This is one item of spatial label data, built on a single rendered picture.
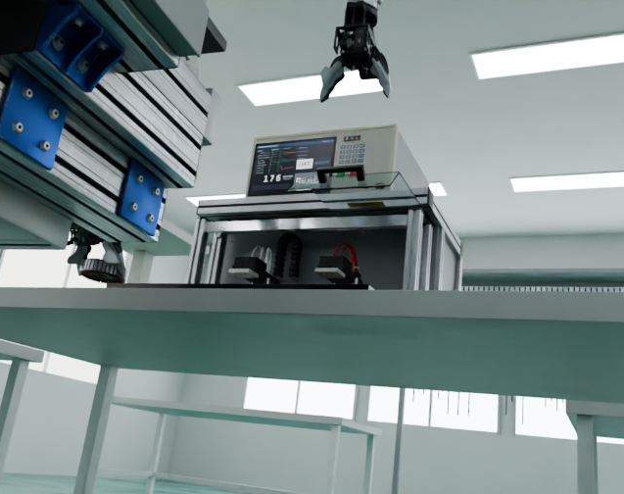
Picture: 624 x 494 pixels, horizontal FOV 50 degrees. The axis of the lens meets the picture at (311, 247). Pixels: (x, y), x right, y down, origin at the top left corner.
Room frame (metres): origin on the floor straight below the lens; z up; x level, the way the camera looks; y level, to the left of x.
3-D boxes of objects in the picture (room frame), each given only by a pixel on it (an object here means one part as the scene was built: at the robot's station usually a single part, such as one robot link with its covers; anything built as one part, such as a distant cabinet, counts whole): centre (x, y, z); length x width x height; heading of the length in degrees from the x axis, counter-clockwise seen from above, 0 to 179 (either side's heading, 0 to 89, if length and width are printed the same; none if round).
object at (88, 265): (1.60, 0.50, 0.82); 0.11 x 0.11 x 0.04
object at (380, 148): (1.85, -0.07, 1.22); 0.44 x 0.39 x 0.20; 65
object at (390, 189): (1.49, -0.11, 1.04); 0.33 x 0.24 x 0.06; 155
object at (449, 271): (1.79, -0.39, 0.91); 0.28 x 0.03 x 0.32; 155
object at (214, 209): (1.86, -0.06, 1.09); 0.68 x 0.44 x 0.05; 65
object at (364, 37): (1.19, -0.04, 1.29); 0.09 x 0.08 x 0.12; 159
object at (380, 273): (1.80, -0.03, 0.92); 0.66 x 0.01 x 0.30; 65
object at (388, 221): (1.66, 0.03, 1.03); 0.62 x 0.01 x 0.03; 65
